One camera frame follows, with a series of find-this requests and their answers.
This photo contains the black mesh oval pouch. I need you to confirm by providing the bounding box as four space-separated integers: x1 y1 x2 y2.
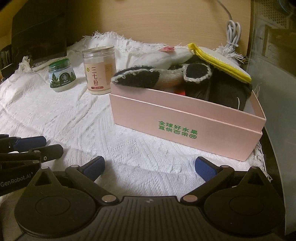
185 76 252 110

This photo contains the white power cable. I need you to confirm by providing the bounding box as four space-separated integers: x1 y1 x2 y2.
217 0 242 49

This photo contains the black and white knit toy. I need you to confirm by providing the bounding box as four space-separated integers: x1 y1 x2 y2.
111 66 185 90
183 63 212 82

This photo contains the black monitor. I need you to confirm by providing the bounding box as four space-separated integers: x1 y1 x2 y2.
11 0 68 67

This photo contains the yellow trimmed sponge cloth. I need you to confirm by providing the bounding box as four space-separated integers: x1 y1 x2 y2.
187 43 252 82

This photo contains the glass panel computer case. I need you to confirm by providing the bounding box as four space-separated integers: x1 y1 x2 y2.
245 0 296 151

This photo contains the clear jar silver lid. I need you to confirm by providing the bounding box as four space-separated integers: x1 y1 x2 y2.
83 46 116 95

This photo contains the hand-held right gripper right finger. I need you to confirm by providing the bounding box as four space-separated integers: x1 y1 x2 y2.
180 156 266 204

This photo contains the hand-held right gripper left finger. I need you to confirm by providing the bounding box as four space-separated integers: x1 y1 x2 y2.
35 156 118 205

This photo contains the white fringed textured cloth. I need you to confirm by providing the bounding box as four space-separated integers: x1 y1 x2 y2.
0 30 273 209

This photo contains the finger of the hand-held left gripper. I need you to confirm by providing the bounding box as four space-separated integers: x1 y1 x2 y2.
0 144 64 171
0 134 47 153

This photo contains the pink cardboard box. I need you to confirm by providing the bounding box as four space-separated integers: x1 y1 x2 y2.
109 82 267 162

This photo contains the white plush toy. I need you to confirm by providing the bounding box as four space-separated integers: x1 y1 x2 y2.
133 45 192 70

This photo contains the glass jar green lid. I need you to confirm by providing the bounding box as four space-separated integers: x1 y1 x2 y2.
48 58 77 89

